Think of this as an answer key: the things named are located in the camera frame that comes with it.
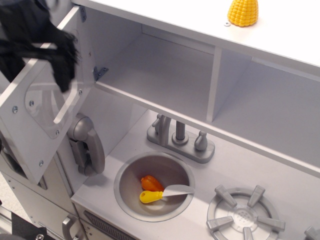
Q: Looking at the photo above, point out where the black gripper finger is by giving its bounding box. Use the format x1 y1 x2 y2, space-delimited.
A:
0 56 25 83
51 56 77 92

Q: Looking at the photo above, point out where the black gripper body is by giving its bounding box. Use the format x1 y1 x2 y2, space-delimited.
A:
0 0 77 62

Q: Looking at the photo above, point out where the white microwave door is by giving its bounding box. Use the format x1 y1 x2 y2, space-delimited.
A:
0 5 95 184

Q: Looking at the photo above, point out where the orange toy pepper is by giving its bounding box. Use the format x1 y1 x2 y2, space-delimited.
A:
140 175 165 192

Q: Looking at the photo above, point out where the white toy kitchen cabinet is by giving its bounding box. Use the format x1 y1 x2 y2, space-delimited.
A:
0 0 320 240

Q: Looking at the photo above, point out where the round metal sink bowl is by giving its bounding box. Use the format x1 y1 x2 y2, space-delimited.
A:
114 151 195 222

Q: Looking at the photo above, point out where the grey toy faucet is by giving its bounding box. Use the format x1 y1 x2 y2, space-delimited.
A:
147 113 215 164

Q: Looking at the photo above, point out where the yellow toy corn cob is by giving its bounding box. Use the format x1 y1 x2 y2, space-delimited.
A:
227 0 259 27

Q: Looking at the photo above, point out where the grey toy stove burner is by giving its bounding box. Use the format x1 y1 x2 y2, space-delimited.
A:
206 185 286 240

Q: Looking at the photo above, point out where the grey toy wall phone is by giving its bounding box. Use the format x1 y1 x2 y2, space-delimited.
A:
67 113 105 177

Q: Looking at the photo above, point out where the yellow handled toy knife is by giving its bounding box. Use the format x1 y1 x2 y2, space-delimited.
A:
139 184 195 204

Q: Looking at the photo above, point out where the grey oven door handle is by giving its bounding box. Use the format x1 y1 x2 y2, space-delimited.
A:
62 217 79 240

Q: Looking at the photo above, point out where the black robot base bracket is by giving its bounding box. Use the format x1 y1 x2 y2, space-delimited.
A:
0 212 51 240

